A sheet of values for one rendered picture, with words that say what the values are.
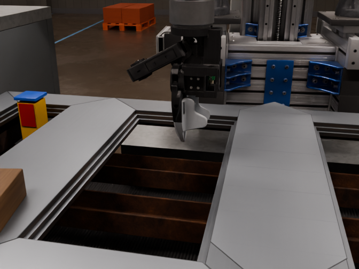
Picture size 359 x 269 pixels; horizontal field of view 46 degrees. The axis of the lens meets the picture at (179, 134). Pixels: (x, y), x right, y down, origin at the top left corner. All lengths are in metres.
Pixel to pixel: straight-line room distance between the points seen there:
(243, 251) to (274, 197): 0.16
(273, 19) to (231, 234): 1.08
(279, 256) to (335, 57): 0.99
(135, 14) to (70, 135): 7.17
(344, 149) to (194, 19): 0.79
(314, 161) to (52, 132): 0.57
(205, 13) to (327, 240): 0.39
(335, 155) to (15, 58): 1.03
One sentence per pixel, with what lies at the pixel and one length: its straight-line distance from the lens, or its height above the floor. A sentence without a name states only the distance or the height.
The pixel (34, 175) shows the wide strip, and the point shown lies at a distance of 0.81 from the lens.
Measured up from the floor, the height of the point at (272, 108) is 0.84.
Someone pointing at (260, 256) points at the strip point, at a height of 0.84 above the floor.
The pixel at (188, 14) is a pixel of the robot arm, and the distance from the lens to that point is 0.70.
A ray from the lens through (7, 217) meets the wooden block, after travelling 0.68.
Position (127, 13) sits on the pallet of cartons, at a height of 0.31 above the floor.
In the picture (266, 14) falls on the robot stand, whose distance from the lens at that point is 1.54.
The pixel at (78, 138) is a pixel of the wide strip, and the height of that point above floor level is 0.84.
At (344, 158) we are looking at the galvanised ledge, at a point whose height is 0.68.
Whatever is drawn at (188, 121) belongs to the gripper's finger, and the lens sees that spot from 0.76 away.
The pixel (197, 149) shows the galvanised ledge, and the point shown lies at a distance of 1.27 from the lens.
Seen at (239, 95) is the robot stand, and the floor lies 0.78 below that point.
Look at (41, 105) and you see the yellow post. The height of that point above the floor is 0.86.
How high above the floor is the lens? 1.20
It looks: 22 degrees down
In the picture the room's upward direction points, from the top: straight up
